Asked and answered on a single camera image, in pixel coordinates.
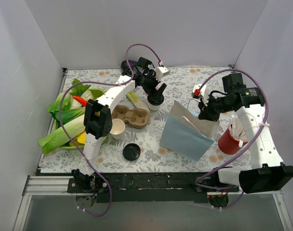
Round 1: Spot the black plastic cup lid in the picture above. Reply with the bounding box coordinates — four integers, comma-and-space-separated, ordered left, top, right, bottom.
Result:
147, 95, 164, 106

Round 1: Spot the light blue paper bag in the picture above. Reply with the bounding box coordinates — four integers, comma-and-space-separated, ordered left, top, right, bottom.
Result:
160, 100, 219, 161

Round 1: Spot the white paper coffee cup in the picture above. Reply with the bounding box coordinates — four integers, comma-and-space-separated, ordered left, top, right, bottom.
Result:
110, 118, 126, 141

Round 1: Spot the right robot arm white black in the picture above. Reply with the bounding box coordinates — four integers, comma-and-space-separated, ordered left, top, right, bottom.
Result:
192, 69, 293, 194

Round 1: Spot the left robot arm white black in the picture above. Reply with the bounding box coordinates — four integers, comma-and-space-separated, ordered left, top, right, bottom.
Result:
72, 57, 169, 193

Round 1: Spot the green onion stalk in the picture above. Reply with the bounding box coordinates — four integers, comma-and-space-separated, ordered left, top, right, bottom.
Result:
126, 91, 150, 112

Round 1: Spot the floral table mat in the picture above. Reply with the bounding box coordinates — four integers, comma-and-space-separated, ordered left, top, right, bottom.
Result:
38, 66, 263, 173

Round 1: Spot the purple eggplant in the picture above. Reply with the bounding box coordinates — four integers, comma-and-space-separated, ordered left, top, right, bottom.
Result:
120, 60, 137, 71

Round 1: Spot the brown cardboard cup carrier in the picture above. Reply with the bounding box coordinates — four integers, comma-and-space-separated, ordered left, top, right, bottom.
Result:
112, 105, 150, 129

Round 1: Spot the red cup holder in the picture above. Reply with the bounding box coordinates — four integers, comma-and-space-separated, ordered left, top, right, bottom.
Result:
218, 125, 247, 155

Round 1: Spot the green plastic tray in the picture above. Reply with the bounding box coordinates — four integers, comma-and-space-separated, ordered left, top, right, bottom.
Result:
52, 88, 110, 150

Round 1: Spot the orange carrot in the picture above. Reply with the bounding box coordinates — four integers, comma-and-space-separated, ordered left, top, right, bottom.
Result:
73, 96, 87, 107

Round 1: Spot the green lettuce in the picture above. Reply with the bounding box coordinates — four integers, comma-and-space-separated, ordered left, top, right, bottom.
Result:
46, 84, 93, 124

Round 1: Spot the yellow leafy cabbage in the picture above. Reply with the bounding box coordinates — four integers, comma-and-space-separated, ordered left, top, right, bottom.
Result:
69, 131, 86, 147

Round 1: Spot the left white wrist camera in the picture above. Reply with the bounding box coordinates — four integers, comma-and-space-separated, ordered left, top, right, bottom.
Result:
154, 61, 170, 81

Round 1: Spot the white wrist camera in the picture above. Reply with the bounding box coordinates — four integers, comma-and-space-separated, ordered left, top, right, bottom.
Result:
154, 61, 170, 81
192, 84, 210, 106

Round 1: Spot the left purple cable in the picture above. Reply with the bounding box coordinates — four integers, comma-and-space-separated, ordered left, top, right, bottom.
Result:
58, 43, 164, 217

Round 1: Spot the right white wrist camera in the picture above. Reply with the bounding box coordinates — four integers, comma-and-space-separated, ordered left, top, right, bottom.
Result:
192, 84, 210, 106

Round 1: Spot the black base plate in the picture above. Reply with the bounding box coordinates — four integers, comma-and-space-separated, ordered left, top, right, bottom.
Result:
35, 168, 270, 205

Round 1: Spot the aluminium rail frame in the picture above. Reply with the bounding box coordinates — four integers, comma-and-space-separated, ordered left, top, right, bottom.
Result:
13, 64, 293, 231

